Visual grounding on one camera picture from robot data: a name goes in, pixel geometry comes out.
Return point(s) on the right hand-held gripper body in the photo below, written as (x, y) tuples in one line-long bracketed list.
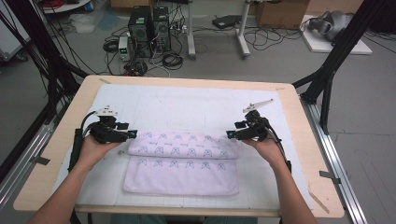
[(255, 130)]

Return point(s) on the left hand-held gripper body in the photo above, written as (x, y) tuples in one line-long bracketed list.
[(106, 133)]

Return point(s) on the lavender printed towel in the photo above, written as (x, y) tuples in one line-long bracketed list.
[(180, 174)]

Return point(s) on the person's left hand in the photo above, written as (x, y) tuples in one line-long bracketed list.
[(93, 152)]

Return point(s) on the person's right hand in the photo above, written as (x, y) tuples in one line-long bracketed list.
[(269, 151)]

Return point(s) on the white grid foam mat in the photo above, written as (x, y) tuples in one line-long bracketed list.
[(174, 105)]

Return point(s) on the black tape piece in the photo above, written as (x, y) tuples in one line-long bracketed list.
[(329, 176), (42, 160)]

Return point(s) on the white power supply unit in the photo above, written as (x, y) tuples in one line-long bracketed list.
[(124, 48)]

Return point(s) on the white stand leg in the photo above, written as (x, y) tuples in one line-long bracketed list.
[(191, 31), (243, 31)]

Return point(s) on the thin wooden stick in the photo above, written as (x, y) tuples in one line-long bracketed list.
[(319, 202)]

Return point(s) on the large black computer tower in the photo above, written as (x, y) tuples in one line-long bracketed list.
[(140, 31)]

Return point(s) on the flat black device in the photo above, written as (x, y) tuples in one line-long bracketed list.
[(226, 21)]

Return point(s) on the slim black computer tower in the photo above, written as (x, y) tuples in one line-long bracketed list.
[(162, 28)]

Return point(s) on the clear plastic sheet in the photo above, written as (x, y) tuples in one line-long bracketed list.
[(81, 24)]

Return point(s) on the large cardboard box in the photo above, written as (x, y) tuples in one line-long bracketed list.
[(281, 14)]

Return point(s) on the flat cardboard box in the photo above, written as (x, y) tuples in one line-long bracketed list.
[(130, 3)]

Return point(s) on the white floor board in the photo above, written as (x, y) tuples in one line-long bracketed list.
[(348, 48)]

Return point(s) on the white round table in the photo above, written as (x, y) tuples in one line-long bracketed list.
[(67, 7)]

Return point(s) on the white case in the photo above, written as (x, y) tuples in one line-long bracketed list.
[(12, 40)]

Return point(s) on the grey headset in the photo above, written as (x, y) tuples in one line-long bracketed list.
[(333, 23)]

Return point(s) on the aluminium rail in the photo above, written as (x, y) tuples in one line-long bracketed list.
[(21, 161), (336, 161)]

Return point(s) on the black metal frame stand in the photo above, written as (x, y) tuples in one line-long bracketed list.
[(46, 53), (342, 46)]

